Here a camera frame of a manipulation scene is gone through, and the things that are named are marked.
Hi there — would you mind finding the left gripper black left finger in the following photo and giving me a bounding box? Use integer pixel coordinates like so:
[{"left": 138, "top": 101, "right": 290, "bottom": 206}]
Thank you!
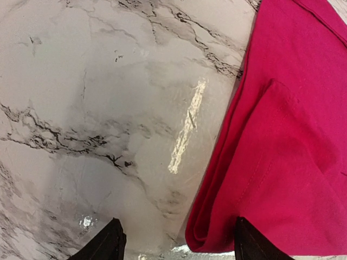
[{"left": 68, "top": 218, "right": 126, "bottom": 260}]

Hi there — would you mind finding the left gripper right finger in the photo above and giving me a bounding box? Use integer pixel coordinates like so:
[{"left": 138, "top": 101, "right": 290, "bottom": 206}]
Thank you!
[{"left": 234, "top": 217, "right": 293, "bottom": 260}]

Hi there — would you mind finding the red t-shirt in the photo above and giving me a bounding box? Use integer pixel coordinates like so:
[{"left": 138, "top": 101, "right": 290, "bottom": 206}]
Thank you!
[{"left": 185, "top": 1, "right": 346, "bottom": 256}]

